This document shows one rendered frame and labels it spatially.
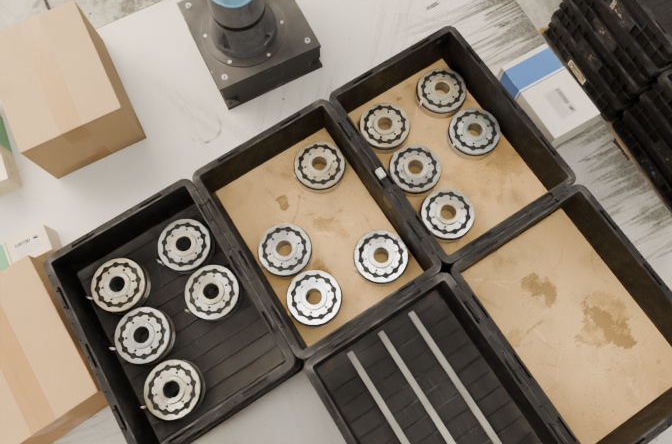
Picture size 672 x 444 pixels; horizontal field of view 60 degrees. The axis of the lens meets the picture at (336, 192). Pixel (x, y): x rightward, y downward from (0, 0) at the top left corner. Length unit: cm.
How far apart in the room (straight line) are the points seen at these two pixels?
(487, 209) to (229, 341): 56
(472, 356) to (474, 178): 35
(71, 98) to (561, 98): 104
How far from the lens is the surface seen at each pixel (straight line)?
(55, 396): 120
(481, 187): 120
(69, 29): 144
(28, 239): 139
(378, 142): 118
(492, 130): 122
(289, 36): 137
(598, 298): 122
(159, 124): 144
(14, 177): 149
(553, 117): 135
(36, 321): 123
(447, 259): 105
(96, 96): 133
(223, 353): 114
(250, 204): 118
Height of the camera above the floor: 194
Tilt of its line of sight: 72 degrees down
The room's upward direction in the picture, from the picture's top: 4 degrees counter-clockwise
